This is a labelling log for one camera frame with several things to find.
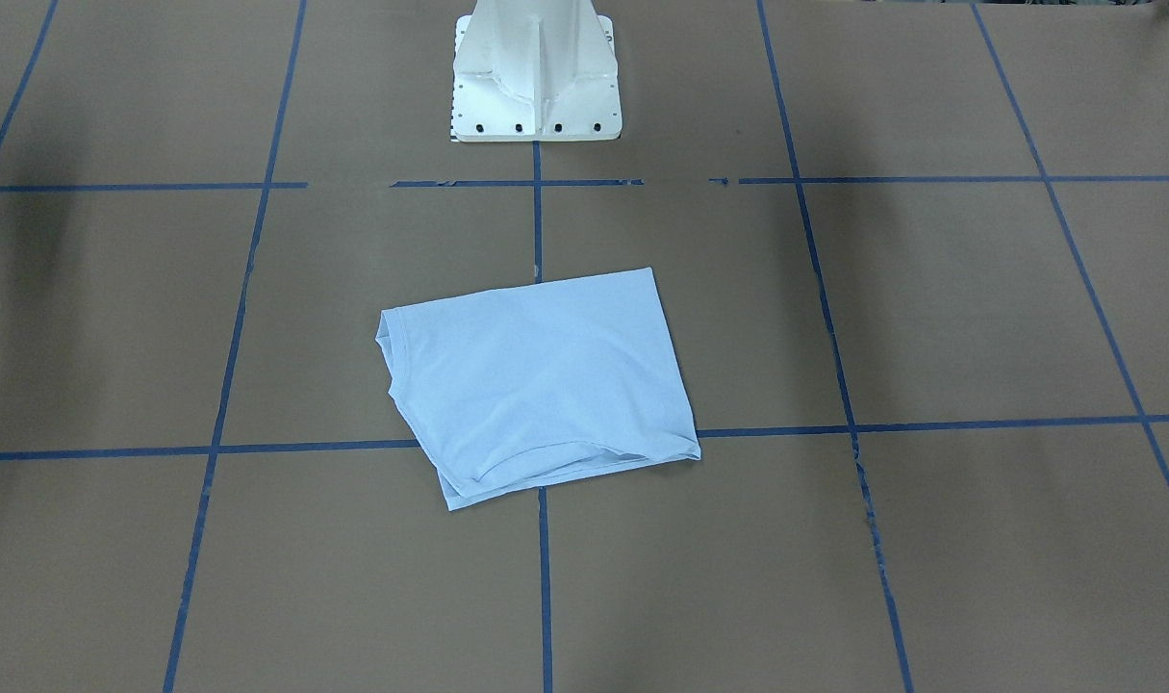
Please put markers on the white camera mast base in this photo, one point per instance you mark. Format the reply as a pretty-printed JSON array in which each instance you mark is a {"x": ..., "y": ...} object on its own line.
[{"x": 535, "y": 71}]

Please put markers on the light blue t-shirt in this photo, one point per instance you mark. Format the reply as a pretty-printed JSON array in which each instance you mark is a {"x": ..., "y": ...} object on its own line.
[{"x": 516, "y": 388}]

